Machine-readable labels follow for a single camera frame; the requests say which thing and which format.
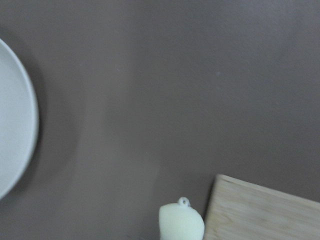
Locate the pale white bun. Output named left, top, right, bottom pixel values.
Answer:
left=158, top=197, right=205, bottom=240

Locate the wooden cutting board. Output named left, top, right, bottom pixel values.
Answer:
left=204, top=174, right=320, bottom=240

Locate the round white plate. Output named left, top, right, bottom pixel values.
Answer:
left=0, top=40, right=39, bottom=198

